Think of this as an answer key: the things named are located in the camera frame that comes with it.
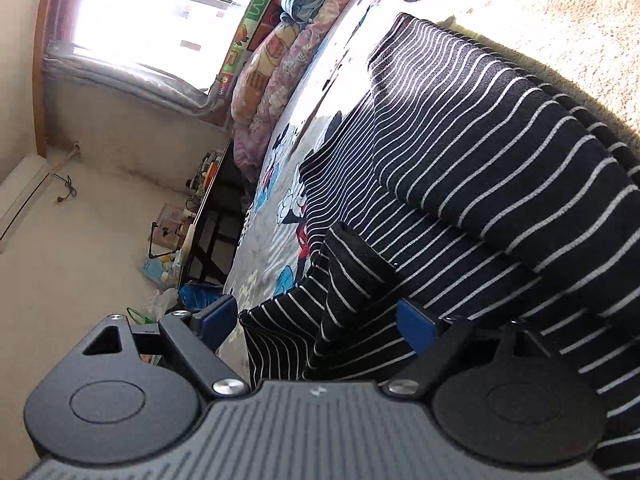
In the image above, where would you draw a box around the black white striped garment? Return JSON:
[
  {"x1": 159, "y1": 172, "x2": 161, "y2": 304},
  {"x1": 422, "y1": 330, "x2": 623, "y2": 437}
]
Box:
[{"x1": 240, "y1": 14, "x2": 639, "y2": 479}]

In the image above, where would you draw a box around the cluttered dark side table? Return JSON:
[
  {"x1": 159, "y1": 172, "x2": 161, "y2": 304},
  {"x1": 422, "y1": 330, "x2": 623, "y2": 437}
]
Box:
[{"x1": 142, "y1": 142, "x2": 252, "y2": 291}]

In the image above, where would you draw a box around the purple floral folded quilt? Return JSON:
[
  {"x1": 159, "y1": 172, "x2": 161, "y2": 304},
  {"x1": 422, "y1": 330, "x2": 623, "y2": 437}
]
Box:
[{"x1": 231, "y1": 0, "x2": 349, "y2": 183}]

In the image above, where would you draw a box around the yellow patterned pillow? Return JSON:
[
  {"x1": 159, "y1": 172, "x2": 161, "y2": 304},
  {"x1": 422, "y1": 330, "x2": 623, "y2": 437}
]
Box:
[{"x1": 230, "y1": 22, "x2": 300, "y2": 126}]

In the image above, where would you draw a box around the beige window curtain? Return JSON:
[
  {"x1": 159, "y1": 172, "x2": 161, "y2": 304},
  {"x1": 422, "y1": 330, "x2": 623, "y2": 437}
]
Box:
[{"x1": 42, "y1": 41, "x2": 224, "y2": 117}]

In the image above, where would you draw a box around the colourful alphabet foam mat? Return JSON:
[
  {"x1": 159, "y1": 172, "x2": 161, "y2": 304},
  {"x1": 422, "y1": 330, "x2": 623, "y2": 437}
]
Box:
[{"x1": 217, "y1": 0, "x2": 280, "y2": 100}]

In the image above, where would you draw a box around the white wall air conditioner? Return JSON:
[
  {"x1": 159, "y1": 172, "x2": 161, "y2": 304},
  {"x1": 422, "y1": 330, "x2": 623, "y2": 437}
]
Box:
[{"x1": 0, "y1": 154, "x2": 51, "y2": 252}]

